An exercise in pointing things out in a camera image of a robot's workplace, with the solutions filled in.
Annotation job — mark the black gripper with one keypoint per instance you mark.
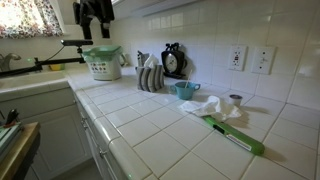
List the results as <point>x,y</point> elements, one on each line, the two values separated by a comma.
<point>96,11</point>

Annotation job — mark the white compost bin green lid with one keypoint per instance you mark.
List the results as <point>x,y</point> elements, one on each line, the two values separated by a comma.
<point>103,68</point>

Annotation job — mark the small yellow bowl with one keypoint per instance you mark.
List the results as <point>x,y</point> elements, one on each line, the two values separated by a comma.
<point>56,67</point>

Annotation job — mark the floral window curtain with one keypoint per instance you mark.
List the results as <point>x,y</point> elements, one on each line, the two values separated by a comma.
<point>26,16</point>

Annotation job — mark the black table clock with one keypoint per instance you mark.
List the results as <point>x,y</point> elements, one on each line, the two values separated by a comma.
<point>172,61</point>

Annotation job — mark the white kitchen sink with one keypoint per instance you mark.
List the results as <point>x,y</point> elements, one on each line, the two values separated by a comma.
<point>30,80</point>

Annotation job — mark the metal cabinet knob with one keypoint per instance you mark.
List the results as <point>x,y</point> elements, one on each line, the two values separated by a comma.
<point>82,117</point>
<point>101,153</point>
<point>85,126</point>

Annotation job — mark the chrome sink faucet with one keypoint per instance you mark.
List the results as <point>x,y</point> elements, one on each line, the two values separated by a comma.
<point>8,60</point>

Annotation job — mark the wooden stir stick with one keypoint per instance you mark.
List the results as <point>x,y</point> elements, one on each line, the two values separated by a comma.
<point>188,79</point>

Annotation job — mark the teal ceramic cup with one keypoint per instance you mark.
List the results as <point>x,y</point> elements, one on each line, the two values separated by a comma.
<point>185,91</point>

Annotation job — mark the white base cabinet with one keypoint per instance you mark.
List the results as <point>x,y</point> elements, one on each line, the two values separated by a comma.
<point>56,140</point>

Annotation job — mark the black table clamp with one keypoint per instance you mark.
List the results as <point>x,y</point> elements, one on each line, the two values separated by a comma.
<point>11,116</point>

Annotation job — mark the crumpled white cloth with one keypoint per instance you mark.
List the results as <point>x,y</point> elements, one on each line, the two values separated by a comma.
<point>210,106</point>

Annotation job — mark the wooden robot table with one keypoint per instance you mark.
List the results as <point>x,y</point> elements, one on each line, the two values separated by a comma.
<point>20,150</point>

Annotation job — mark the small coffee pod cup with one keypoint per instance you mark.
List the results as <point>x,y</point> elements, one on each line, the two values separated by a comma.
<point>235,100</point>

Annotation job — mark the black stereo camera bar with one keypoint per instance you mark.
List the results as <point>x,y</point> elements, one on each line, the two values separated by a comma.
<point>76,42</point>

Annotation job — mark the white wall cabinet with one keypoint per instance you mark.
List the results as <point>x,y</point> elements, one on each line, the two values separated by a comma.
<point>150,6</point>

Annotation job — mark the green lit metal base rail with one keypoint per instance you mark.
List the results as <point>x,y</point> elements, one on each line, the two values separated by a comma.
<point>8,138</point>

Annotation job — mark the white wall power outlet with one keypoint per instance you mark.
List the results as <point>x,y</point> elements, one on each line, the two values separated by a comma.
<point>237,58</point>

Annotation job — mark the white wall light switch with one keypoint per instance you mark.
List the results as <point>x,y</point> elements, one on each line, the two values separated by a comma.
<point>263,60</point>

